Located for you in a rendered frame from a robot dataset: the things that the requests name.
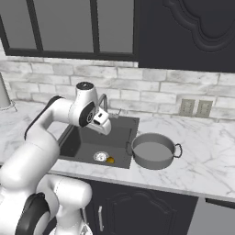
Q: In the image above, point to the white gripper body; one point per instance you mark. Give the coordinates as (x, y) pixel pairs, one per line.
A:
(105, 126)

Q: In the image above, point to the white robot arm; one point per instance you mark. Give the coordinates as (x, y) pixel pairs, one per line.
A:
(30, 159)

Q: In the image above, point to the dark grey sink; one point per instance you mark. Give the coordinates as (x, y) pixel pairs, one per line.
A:
(88, 142)

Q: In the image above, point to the silver sink drain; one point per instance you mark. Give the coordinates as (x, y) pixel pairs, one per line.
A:
(100, 156)

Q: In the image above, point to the yellow lemon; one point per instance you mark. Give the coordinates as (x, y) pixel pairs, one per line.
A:
(110, 160)

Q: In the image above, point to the grey curved tap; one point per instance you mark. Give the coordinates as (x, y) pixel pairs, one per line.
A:
(104, 99)

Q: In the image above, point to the black lower cupboard door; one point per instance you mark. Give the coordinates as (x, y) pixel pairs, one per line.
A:
(143, 208)

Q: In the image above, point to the black cupboard door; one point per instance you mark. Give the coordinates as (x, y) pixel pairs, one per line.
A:
(183, 33)
(143, 208)

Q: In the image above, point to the black framed window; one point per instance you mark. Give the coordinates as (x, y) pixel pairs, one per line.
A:
(95, 27)

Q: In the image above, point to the black upper cupboard door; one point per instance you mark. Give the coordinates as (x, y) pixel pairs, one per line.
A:
(183, 33)

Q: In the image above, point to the grey dishwasher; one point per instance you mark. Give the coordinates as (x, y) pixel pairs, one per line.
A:
(214, 218)

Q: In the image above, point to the grey wall socket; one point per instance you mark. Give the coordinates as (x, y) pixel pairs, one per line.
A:
(187, 107)
(204, 109)

